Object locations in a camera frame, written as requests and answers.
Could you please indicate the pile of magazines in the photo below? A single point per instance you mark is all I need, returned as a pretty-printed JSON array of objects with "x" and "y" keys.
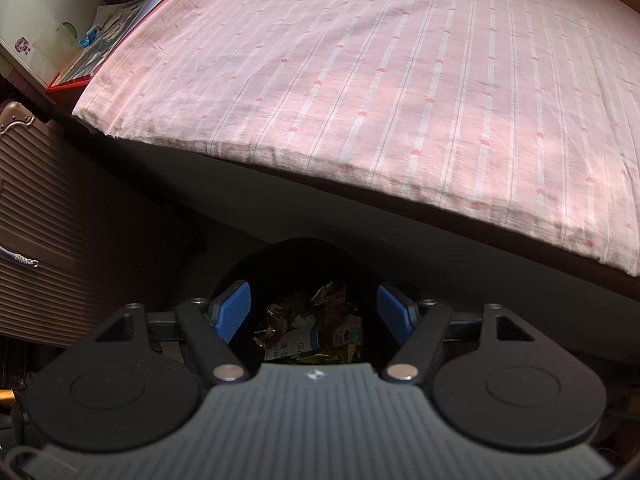
[{"x": 110, "y": 35}]

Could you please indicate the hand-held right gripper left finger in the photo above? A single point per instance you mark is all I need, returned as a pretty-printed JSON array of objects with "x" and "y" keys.
[{"x": 231, "y": 312}]

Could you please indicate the white cabinet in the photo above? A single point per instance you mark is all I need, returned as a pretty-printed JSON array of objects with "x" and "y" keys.
[{"x": 30, "y": 10}]

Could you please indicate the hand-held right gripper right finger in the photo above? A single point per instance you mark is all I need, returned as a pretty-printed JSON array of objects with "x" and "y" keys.
[{"x": 395, "y": 310}]

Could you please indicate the pink striped bed sheet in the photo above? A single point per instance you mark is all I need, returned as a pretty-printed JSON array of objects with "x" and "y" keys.
[{"x": 375, "y": 85}]

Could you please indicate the white and blue paper carton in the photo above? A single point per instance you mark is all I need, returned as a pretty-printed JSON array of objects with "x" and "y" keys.
[{"x": 295, "y": 342}]

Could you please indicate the black lined trash bin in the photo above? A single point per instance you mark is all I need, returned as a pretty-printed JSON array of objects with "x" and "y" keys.
[{"x": 300, "y": 265}]

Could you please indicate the ribbed pink suitcase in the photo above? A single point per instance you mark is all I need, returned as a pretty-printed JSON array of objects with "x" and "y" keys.
[{"x": 75, "y": 220}]

